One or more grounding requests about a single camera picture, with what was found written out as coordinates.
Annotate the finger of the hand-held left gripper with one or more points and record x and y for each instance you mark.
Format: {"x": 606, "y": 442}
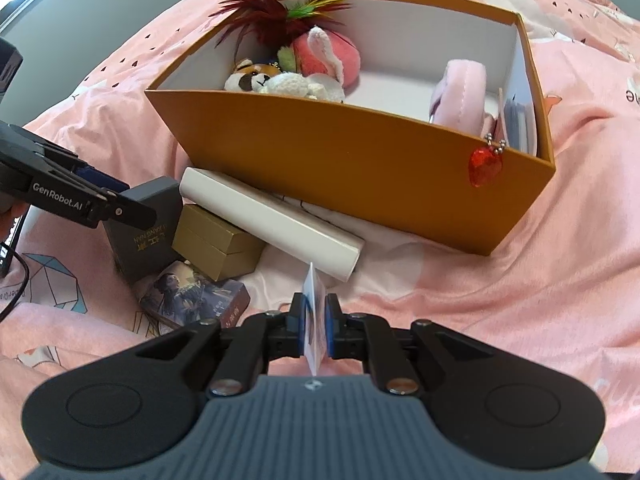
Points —
{"x": 130, "y": 212}
{"x": 100, "y": 178}

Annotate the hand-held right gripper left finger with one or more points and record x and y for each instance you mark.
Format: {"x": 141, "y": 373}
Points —
{"x": 298, "y": 321}

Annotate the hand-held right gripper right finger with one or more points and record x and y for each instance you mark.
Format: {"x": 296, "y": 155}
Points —
{"x": 330, "y": 322}

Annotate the white card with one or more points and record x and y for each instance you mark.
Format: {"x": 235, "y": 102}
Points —
{"x": 314, "y": 310}

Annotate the dark grey box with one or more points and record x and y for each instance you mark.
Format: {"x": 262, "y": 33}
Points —
{"x": 145, "y": 245}

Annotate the small gold box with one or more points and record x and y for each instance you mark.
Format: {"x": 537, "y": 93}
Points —
{"x": 215, "y": 247}

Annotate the illustrated card box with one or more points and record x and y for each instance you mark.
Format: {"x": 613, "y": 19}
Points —
{"x": 190, "y": 292}

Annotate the long white box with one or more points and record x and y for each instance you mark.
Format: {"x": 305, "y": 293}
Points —
{"x": 270, "y": 220}

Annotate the orange cardboard box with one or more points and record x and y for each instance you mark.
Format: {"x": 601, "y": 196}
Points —
{"x": 350, "y": 170}

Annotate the pink fluffy peach plush toy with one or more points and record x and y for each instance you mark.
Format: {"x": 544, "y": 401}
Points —
{"x": 301, "y": 52}

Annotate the white crochet bunny toy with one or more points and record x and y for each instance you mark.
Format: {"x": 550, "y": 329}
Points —
{"x": 290, "y": 82}

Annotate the red heart charm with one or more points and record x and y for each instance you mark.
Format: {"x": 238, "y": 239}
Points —
{"x": 484, "y": 167}

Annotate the pink printed blanket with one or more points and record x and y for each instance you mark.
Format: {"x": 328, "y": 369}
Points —
{"x": 550, "y": 285}

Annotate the red green feather toy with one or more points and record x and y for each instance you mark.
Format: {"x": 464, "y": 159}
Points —
{"x": 260, "y": 15}

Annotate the light pink plush pouch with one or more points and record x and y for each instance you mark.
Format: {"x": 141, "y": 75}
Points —
{"x": 462, "y": 92}

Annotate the stack of cards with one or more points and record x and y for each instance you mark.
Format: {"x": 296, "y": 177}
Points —
{"x": 520, "y": 120}

